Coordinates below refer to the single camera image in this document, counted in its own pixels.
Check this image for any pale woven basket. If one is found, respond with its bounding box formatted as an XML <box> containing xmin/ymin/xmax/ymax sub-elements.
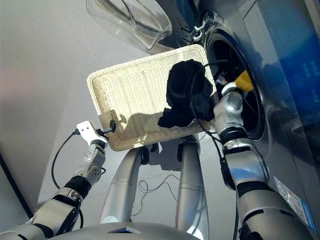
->
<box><xmin>86</xmin><ymin>44</ymin><xmax>219</xmax><ymax>152</ymax></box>

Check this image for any black garment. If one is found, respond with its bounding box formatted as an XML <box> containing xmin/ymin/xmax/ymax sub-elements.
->
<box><xmin>157</xmin><ymin>59</ymin><xmax>217</xmax><ymax>129</ymax></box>

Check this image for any dark basket stand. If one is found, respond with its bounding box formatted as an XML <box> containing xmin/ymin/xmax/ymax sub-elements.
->
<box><xmin>140</xmin><ymin>141</ymin><xmax>187</xmax><ymax>166</ymax></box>

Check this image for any grey washing machine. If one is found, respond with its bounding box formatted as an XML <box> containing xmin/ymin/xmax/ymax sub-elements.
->
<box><xmin>172</xmin><ymin>0</ymin><xmax>320</xmax><ymax>240</ymax></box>

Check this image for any round glass washer door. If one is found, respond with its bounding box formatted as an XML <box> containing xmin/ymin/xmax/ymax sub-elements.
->
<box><xmin>86</xmin><ymin>0</ymin><xmax>194</xmax><ymax>52</ymax></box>

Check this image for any grey robot torso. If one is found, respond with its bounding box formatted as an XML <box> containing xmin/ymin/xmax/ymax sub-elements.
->
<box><xmin>53</xmin><ymin>221</ymin><xmax>201</xmax><ymax>240</ymax></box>

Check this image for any silver door hinge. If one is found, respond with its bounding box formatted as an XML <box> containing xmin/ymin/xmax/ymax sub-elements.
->
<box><xmin>192</xmin><ymin>13</ymin><xmax>210</xmax><ymax>42</ymax></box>

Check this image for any clear plastic document pouch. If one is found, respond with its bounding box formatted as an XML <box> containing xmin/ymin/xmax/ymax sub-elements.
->
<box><xmin>273</xmin><ymin>175</ymin><xmax>317</xmax><ymax>235</ymax></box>

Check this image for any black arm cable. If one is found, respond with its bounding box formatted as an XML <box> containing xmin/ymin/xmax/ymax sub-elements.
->
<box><xmin>50</xmin><ymin>129</ymin><xmax>85</xmax><ymax>230</ymax></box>
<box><xmin>190</xmin><ymin>61</ymin><xmax>241</xmax><ymax>240</ymax></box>

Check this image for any thin floor cable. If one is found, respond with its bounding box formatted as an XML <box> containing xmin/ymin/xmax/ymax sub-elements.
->
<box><xmin>130</xmin><ymin>173</ymin><xmax>181</xmax><ymax>217</ymax></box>

